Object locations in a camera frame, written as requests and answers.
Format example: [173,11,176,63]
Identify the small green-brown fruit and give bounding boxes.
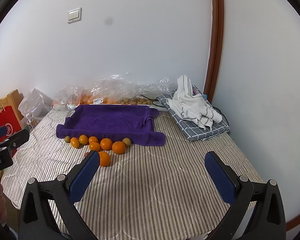
[64,136,71,143]

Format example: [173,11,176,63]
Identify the oval orange fruit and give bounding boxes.
[70,137,80,148]

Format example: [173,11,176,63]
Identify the big blemished orange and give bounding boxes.
[99,151,111,167]

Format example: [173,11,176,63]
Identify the orange tangerine with stem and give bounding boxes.
[111,141,126,154]

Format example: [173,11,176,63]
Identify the large green-brown fruit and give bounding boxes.
[122,138,132,147]

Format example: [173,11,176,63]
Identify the red paper bag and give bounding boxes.
[0,106,21,142]

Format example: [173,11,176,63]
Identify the crumpled clear bag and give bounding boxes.
[18,88,53,122]

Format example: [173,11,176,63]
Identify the clear plastic bag left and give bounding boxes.
[52,85,84,111]

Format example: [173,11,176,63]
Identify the striped quilt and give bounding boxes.
[1,111,262,239]

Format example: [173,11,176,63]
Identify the grey checked folded cloth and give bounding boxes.
[156,89,230,141]

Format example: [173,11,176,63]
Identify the purple towel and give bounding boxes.
[56,105,166,146]

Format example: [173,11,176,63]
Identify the clear plastic fruit bag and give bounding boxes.
[88,73,177,105]

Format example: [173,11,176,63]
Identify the white striped towel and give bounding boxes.
[167,75,222,129]

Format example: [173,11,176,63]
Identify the white wall switch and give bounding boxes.
[67,8,82,24]

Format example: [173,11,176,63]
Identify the black cable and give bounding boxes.
[140,94,162,107]

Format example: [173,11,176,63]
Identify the brown wooden door frame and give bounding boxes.
[204,0,224,102]

